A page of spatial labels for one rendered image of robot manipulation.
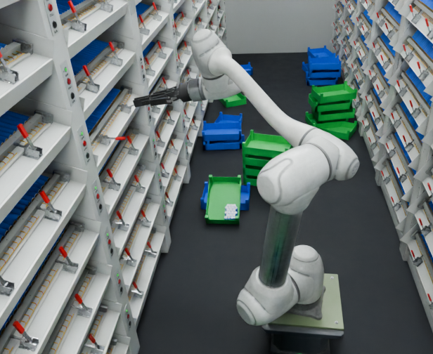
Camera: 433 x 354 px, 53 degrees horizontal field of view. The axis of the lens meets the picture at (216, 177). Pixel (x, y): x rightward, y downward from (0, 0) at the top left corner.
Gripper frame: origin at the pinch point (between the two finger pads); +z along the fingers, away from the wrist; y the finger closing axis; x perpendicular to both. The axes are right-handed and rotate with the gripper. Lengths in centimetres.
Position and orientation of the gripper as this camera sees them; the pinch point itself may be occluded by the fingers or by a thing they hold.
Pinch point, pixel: (143, 100)
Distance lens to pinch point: 181.4
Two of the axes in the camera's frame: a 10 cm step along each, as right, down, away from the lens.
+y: 1.1, -5.4, 8.3
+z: -9.6, 1.5, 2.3
